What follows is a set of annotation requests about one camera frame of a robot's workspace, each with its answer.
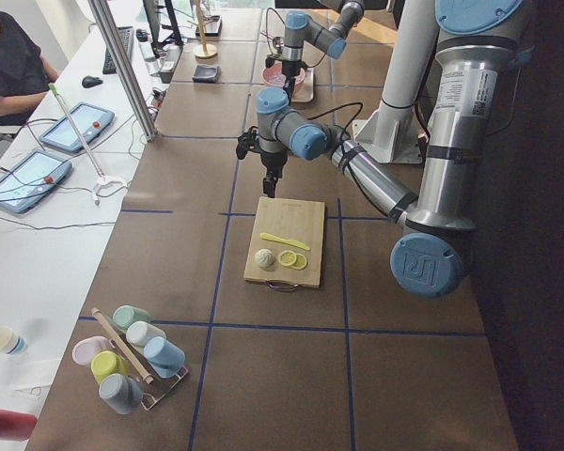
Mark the pink bowl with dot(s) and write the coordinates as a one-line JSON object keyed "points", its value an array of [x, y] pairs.
{"points": [[278, 68]]}

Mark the black frame box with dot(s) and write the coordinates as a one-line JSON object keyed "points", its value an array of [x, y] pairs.
{"points": [[212, 26]]}

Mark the black computer mouse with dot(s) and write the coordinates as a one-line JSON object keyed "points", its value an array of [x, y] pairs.
{"points": [[91, 81]]}

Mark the near teach pendant tablet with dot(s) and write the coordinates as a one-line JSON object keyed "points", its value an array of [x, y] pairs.
{"points": [[24, 185]]}

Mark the upper lemon slice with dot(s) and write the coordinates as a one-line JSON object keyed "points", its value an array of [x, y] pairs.
{"points": [[287, 258]]}

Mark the pink pastel cup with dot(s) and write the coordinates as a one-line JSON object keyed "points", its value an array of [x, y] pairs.
{"points": [[85, 350]]}

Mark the person in black shirt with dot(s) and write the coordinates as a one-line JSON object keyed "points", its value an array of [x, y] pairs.
{"points": [[25, 74]]}

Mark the clear ice cubes pile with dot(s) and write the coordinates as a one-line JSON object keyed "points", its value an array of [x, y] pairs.
{"points": [[278, 78]]}

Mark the white steamed bun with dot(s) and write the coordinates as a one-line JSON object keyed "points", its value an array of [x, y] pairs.
{"points": [[264, 258]]}

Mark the white stick with hook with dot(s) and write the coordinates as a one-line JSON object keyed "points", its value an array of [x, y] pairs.
{"points": [[103, 180]]}

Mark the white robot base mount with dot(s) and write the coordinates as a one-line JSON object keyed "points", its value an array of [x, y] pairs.
{"points": [[390, 134]]}

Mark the grey pastel cup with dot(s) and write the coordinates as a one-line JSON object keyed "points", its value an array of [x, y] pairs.
{"points": [[121, 393]]}

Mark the bamboo cutting board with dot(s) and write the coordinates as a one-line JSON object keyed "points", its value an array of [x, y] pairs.
{"points": [[292, 219]]}

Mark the paper cup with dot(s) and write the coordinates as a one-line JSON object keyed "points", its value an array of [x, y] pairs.
{"points": [[11, 342]]}

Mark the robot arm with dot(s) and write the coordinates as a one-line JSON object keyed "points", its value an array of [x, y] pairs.
{"points": [[430, 200], [301, 28]]}

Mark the white wire cup rack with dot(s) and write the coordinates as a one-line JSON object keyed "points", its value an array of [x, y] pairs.
{"points": [[154, 387]]}

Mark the stainless steel ice scoop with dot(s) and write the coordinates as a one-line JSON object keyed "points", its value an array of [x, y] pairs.
{"points": [[275, 43]]}

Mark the aluminium frame post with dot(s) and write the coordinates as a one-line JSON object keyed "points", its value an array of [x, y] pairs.
{"points": [[124, 67]]}

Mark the white pastel cup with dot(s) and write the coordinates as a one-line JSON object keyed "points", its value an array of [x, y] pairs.
{"points": [[141, 332]]}

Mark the lower lemon slice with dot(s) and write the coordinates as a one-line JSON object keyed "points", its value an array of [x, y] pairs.
{"points": [[300, 262]]}

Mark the wooden paper towel stand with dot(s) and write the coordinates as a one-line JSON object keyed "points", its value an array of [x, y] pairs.
{"points": [[204, 50]]}

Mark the beige plastic tray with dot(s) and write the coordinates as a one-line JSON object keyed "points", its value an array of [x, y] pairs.
{"points": [[303, 91]]}

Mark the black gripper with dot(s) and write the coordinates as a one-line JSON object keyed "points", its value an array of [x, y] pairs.
{"points": [[273, 163], [289, 69]]}

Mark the lemon slice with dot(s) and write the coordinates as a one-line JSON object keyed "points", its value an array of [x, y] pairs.
{"points": [[287, 258], [300, 262]]}

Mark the yellow pastel cup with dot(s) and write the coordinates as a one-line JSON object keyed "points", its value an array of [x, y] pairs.
{"points": [[106, 363]]}

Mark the yellow plastic knife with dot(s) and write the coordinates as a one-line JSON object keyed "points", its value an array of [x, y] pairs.
{"points": [[291, 242]]}

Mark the red bottle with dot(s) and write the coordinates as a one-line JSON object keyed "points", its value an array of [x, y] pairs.
{"points": [[16, 426]]}

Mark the far teach pendant tablet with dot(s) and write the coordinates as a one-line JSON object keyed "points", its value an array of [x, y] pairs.
{"points": [[90, 121]]}

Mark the green pastel cup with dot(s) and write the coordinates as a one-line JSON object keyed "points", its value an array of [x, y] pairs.
{"points": [[126, 315]]}

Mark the teach pendant tablet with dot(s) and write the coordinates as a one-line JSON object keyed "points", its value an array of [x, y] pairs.
{"points": [[24, 185], [90, 121]]}

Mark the blue pastel cup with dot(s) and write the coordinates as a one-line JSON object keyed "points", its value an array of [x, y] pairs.
{"points": [[165, 357]]}

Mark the grey folded cloth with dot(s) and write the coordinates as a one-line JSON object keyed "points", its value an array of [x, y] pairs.
{"points": [[208, 74]]}

